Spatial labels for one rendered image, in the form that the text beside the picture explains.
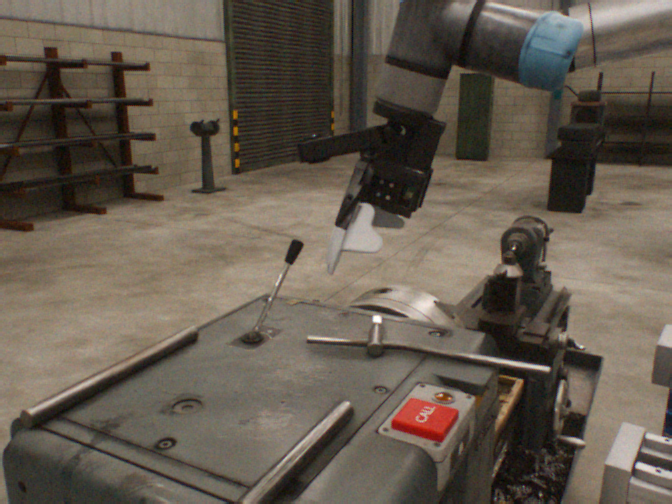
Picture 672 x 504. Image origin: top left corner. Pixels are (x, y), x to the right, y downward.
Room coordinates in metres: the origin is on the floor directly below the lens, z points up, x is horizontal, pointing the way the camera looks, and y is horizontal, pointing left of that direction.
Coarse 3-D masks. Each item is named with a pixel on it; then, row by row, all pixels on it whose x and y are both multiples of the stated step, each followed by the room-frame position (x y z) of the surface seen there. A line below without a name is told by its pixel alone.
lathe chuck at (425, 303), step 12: (384, 288) 1.15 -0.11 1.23; (396, 288) 1.14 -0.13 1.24; (408, 288) 1.14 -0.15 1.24; (396, 300) 1.07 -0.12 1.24; (408, 300) 1.08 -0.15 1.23; (420, 300) 1.09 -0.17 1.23; (432, 300) 1.11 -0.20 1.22; (432, 312) 1.06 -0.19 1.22; (444, 324) 1.05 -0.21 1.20; (456, 324) 1.08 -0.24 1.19
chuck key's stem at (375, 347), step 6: (378, 318) 0.89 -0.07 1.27; (372, 324) 0.87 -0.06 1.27; (378, 324) 0.87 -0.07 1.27; (372, 330) 0.83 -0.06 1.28; (378, 330) 0.83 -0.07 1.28; (372, 336) 0.81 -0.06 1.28; (378, 336) 0.81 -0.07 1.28; (372, 342) 0.79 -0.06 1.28; (378, 342) 0.79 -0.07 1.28; (372, 348) 0.79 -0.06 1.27; (378, 348) 0.79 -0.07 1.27; (372, 354) 0.79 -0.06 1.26; (378, 354) 0.79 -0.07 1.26
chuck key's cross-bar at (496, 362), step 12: (312, 336) 0.81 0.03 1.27; (384, 348) 0.80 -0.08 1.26; (396, 348) 0.80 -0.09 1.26; (408, 348) 0.80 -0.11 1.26; (420, 348) 0.79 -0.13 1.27; (432, 348) 0.79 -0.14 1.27; (468, 360) 0.77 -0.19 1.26; (480, 360) 0.76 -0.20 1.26; (492, 360) 0.76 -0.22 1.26; (504, 360) 0.75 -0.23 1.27; (528, 372) 0.74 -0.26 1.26; (540, 372) 0.73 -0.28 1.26
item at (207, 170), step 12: (216, 120) 9.80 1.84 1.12; (204, 132) 9.58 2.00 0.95; (216, 132) 9.83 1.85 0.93; (204, 144) 9.63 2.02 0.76; (204, 156) 9.63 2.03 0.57; (204, 168) 9.62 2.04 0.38; (204, 180) 9.62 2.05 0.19; (192, 192) 9.59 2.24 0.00; (204, 192) 9.48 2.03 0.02; (216, 192) 9.58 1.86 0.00
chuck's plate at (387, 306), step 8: (352, 304) 1.08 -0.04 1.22; (360, 304) 1.07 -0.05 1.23; (368, 304) 1.06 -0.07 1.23; (376, 304) 1.05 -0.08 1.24; (384, 304) 1.05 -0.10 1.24; (392, 304) 1.05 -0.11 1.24; (400, 304) 1.06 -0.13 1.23; (384, 312) 1.05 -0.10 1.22; (392, 312) 1.04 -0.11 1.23; (400, 312) 1.03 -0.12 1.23; (408, 312) 1.03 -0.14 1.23; (416, 312) 1.04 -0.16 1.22; (424, 320) 1.03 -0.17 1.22
